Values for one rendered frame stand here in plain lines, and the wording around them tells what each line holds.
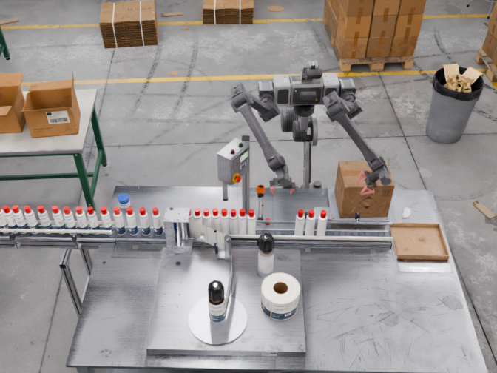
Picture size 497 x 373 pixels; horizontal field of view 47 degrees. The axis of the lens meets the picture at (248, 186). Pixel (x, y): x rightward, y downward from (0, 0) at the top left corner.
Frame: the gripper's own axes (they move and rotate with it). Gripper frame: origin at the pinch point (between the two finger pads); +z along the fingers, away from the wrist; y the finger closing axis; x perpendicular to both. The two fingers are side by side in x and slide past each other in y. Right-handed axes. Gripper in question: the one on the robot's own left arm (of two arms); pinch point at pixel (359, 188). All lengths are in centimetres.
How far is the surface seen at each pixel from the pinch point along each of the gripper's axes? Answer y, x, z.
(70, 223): -2, -119, 121
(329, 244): 14.8, 6.6, 35.1
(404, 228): 3.0, 46.1, 6.2
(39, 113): -112, -148, 147
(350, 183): -9.4, 1.1, 6.2
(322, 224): 11.9, -6.6, 26.7
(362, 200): -6.4, 14.5, 9.9
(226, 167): 3, -74, 30
